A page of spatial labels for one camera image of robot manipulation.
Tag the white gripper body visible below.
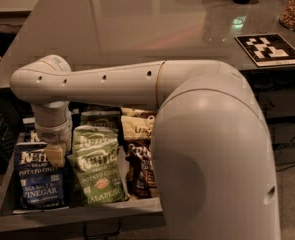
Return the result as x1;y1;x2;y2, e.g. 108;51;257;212
32;101;72;151

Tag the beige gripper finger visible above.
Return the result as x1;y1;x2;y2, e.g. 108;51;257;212
44;143;66;168

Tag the blue kettle chip bag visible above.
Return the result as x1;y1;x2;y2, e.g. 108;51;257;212
14;142;65;210
21;117;43;142

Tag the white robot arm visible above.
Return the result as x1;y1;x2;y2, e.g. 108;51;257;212
10;55;281;240

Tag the middle green Kettle chip bag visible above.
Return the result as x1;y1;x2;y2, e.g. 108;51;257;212
72;125;118;152

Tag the green kettle chip bag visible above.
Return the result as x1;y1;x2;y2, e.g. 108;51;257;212
72;125;118;152
80;111;120;129

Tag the front green jalapeno chip bag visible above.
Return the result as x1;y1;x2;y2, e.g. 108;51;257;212
68;140;125;206

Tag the rear green Kettle chip bag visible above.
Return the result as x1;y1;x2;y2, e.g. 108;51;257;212
80;111;120;129

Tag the middle brown Late July bag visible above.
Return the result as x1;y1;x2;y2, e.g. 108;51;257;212
121;108;156;119

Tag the brown late july bag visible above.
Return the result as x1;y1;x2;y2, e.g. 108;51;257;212
121;108;156;119
121;116;159;199

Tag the front brown Late July bag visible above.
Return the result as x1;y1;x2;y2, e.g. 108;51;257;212
121;116;159;199

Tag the open grey top drawer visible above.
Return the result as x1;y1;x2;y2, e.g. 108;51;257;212
0;100;165;236

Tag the grey closed drawer upper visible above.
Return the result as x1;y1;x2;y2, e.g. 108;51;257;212
257;89;295;118

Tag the grey closed drawer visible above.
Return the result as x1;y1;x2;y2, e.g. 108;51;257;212
269;123;295;144
274;146;295;165
257;89;295;118

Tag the grey closed drawer middle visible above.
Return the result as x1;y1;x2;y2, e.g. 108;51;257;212
269;123;295;144

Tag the grey closed drawer lower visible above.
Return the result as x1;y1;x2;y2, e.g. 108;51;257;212
274;146;295;165

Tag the black white fiducial marker tile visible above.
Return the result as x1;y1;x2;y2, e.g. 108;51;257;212
235;33;295;67

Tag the black drawer handle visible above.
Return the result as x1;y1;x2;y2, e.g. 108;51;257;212
82;222;121;240

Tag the black power cable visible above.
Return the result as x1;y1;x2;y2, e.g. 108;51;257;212
275;161;295;172

